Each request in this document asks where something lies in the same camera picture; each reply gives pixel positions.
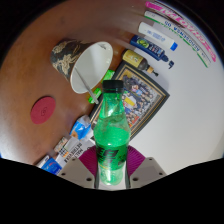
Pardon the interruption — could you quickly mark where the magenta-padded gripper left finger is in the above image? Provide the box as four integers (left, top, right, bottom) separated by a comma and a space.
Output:
57, 145, 100, 190

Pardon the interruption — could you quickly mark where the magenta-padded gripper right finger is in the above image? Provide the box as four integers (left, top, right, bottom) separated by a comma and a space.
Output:
125, 145, 167, 190

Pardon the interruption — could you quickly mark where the green plastic drink bottle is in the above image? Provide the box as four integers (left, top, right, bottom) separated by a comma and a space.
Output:
92, 79, 132, 187

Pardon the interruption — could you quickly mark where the white paper gift bag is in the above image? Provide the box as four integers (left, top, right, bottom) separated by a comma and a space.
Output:
54, 134, 96, 168

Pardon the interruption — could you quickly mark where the puzzle cube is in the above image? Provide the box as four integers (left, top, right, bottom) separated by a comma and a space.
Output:
57, 149, 71, 160

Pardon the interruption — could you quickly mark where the blue detergent bottle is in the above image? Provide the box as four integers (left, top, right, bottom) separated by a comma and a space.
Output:
40, 157, 64, 176

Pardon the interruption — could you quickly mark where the patterned snack packet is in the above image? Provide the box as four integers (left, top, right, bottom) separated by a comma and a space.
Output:
53, 135, 70, 150

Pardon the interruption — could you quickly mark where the blue tissue pack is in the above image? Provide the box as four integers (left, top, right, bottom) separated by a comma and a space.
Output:
69, 114, 93, 140

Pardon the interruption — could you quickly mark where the flat round red coaster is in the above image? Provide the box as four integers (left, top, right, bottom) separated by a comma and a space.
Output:
30, 96, 57, 125

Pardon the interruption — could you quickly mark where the framed group picture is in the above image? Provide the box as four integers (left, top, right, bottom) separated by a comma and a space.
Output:
89, 60, 170, 141

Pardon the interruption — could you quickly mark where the thin grey stick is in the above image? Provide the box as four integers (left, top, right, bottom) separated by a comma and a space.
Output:
73, 67, 100, 105

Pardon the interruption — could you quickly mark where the amber pump bottle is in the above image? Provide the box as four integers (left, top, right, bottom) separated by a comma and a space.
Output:
121, 49, 159, 77

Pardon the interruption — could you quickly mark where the patterned paper cup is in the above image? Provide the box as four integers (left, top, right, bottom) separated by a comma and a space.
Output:
49, 39, 114, 95

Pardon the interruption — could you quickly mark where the dark blue pump bottle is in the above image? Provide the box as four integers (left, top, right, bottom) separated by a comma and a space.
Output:
129, 34, 175, 70

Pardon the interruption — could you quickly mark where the white bottle with blue cap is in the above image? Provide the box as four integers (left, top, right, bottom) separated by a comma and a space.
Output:
137, 21, 179, 52

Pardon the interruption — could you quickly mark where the green and white tube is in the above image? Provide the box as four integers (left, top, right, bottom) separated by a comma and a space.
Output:
143, 10, 209, 69

